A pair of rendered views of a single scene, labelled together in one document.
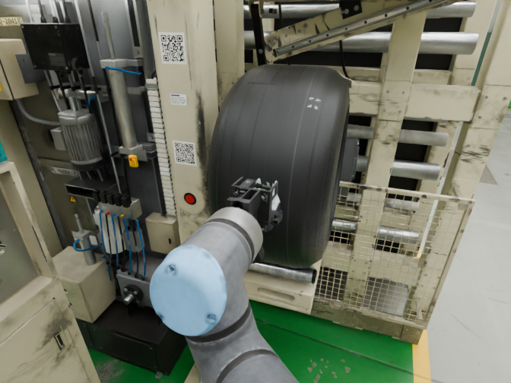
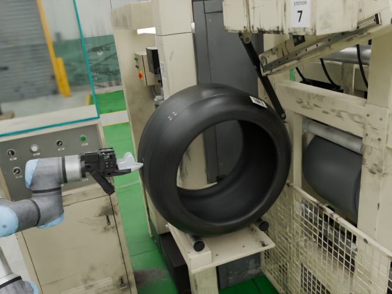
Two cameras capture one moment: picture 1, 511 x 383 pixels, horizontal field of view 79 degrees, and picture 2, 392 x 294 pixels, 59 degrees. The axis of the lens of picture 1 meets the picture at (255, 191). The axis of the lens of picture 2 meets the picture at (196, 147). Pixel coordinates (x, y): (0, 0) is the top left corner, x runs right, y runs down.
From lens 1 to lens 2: 1.10 m
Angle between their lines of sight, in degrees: 50
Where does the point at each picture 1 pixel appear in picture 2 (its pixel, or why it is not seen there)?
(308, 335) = not seen: outside the picture
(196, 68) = (169, 82)
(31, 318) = (95, 198)
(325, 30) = (287, 54)
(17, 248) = not seen: hidden behind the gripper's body
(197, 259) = (32, 161)
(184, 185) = not seen: hidden behind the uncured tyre
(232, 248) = (49, 165)
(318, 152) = (158, 146)
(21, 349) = (87, 210)
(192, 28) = (165, 60)
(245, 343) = (35, 198)
